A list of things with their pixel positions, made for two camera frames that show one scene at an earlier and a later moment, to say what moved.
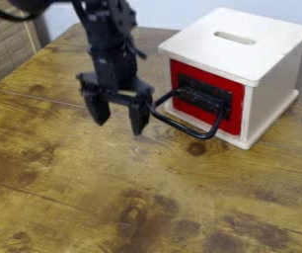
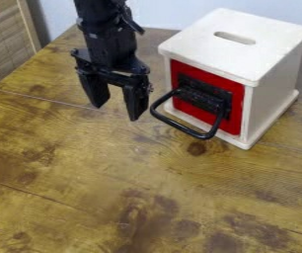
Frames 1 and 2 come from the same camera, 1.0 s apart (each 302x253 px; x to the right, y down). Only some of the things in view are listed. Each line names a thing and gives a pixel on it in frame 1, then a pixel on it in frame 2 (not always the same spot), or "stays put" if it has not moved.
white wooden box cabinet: (251, 51) stays put
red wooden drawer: (199, 115) stays put
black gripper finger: (98, 108) → (96, 87)
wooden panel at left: (10, 41) stays put
